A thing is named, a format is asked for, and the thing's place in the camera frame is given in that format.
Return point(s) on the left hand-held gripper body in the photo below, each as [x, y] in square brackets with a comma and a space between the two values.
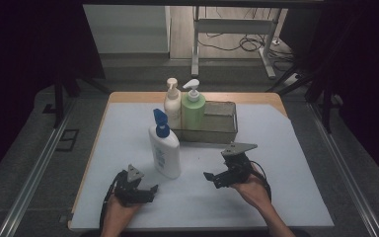
[128, 192]

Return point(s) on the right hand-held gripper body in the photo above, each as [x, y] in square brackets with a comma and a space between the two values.
[237, 171]

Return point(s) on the white bottle with blue pump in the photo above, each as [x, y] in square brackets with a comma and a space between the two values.
[166, 154]

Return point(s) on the grey metal mesh basket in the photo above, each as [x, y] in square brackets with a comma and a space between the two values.
[220, 121]

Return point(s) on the green bottle with white pump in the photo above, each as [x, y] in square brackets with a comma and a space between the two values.
[193, 112]

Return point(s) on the cream pump bottle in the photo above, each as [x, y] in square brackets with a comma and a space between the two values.
[172, 108]

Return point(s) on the person's left hand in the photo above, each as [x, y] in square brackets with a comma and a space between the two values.
[120, 214]

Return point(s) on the person's right hand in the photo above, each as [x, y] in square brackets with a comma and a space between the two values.
[255, 192]

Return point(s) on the pale blue table mat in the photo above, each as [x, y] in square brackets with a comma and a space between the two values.
[184, 210]

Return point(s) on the white power strip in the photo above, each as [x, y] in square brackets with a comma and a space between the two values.
[292, 80]

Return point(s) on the black metal stand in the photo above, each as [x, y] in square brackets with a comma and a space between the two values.
[325, 105]
[59, 98]

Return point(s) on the aluminium floor rail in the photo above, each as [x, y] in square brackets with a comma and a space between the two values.
[345, 171]
[33, 177]

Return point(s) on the white metal desk frame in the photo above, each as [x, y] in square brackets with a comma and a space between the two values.
[233, 25]

